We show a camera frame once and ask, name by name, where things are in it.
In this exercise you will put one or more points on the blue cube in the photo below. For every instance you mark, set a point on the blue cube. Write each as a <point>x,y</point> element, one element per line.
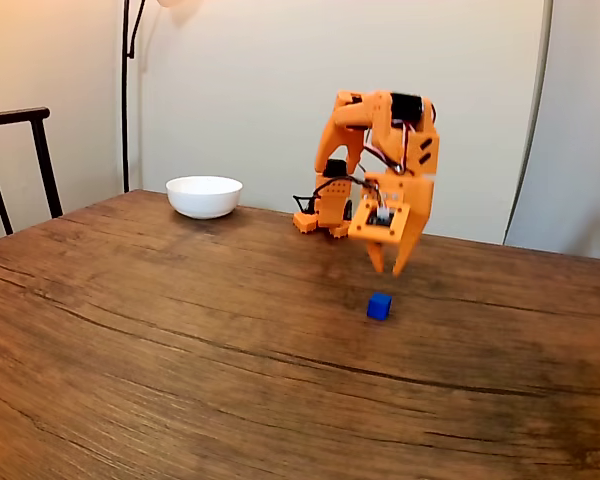
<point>379,306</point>

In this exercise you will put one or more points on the white bowl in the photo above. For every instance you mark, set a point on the white bowl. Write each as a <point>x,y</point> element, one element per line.
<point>204,197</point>

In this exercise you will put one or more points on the black floor lamp pole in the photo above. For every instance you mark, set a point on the black floor lamp pole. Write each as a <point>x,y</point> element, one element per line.
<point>125,100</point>

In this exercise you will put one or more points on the black wooden chair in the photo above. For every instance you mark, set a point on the black wooden chair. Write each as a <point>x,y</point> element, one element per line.
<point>40,145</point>

